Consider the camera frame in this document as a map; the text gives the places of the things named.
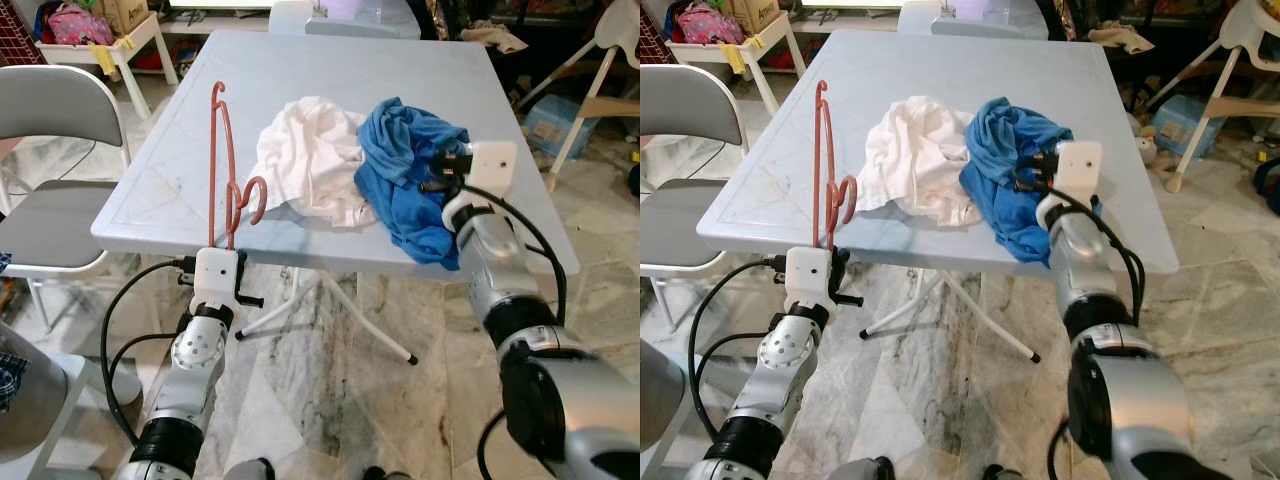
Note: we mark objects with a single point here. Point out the blue towel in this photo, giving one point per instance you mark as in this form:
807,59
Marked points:
400,200
1000,210

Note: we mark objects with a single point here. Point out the salmon pink plastic hanger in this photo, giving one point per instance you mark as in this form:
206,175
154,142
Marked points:
263,200
854,198

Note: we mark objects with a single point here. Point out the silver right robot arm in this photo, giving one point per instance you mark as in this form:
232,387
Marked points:
500,270
1090,270

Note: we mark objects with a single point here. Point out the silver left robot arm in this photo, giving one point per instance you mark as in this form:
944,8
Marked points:
195,360
780,360

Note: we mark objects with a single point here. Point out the light blue box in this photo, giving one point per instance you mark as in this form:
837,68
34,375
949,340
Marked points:
1185,120
555,125

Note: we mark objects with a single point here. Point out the white crumpled cloth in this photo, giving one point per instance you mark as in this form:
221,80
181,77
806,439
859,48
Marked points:
310,160
915,160

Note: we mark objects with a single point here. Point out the white folding table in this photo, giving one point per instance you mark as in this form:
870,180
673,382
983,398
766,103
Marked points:
330,70
950,65

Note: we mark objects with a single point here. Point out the beige crumpled cloth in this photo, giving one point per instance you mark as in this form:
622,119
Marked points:
1118,36
495,37

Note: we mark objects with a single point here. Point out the white wooden high chair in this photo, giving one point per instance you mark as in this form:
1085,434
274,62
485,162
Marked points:
590,105
1235,105

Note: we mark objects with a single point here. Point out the white plastic chair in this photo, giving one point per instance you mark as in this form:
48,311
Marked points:
345,20
970,20

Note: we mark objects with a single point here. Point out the black robot left foot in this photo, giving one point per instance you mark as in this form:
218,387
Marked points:
862,470
250,470

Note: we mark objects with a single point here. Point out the black robot foot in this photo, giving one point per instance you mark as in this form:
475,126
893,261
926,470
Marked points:
862,470
250,470
1005,473
385,473

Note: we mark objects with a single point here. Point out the black robot right foot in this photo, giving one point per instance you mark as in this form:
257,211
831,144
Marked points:
1005,473
385,473

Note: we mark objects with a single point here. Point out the small white toy table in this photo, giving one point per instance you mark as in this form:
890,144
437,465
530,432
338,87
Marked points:
140,40
775,38

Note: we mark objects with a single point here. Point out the blue plaid garment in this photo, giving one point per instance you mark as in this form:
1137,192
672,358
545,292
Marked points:
10,385

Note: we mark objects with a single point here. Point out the cardboard box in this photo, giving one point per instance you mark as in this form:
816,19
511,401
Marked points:
122,15
755,15

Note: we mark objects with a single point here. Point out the pink bag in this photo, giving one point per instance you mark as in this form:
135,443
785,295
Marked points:
78,25
708,24

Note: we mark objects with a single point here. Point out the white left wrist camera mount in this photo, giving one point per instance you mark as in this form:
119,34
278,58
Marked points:
808,280
215,280

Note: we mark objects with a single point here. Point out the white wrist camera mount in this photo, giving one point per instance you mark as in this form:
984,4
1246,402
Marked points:
492,165
215,280
1080,168
808,280

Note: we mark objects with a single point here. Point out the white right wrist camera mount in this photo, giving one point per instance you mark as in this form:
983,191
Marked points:
492,165
1080,168

